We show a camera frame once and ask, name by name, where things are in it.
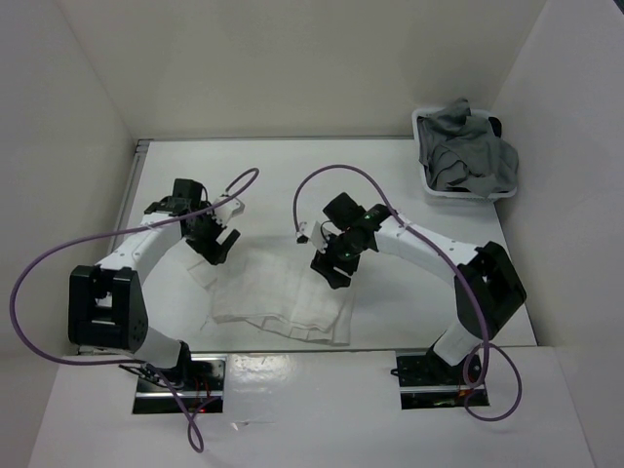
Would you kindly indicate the grey skirt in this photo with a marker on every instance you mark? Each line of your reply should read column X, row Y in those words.
column 461, row 151

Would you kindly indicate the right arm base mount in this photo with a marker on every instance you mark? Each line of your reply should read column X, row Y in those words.
column 427, row 382

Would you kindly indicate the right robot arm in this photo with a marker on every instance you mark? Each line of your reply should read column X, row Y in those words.
column 488, row 290

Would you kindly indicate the white laundry basket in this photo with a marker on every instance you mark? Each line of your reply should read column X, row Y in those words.
column 449, row 195

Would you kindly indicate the white pleated skirt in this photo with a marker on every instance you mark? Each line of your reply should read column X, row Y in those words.
column 270, row 288

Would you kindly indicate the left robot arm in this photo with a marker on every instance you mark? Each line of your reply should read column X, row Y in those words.
column 106, row 307

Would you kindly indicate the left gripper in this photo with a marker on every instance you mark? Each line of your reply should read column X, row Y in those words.
column 212, row 250

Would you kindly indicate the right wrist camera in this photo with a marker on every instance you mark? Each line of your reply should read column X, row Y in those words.
column 314, row 234

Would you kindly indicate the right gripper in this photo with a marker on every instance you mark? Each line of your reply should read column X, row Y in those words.
column 324, row 263

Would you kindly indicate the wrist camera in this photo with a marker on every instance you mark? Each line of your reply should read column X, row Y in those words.
column 314, row 234
column 226, row 209

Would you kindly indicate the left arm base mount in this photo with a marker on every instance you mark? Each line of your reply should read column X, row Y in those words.
column 202, row 393

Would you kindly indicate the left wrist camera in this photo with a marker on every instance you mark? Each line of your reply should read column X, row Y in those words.
column 226, row 209

